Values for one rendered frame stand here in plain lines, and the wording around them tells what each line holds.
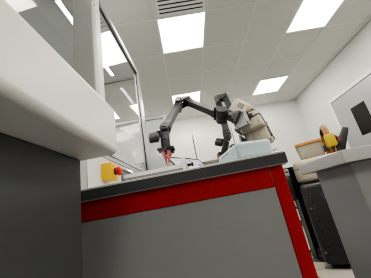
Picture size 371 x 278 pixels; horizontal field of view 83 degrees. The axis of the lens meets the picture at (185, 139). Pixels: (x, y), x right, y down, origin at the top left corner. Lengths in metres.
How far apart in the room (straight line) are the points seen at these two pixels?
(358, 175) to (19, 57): 0.87
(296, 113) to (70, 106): 5.80
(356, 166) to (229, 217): 0.50
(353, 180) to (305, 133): 5.02
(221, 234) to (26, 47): 0.45
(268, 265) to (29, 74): 0.50
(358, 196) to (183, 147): 4.10
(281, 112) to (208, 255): 5.45
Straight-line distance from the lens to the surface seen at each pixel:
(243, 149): 0.52
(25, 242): 0.34
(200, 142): 4.76
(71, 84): 0.35
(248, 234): 0.51
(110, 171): 0.94
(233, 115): 1.46
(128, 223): 0.53
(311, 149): 1.48
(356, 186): 0.87
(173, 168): 1.11
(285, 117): 5.83
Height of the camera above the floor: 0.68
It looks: 18 degrees up
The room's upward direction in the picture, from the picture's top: 11 degrees counter-clockwise
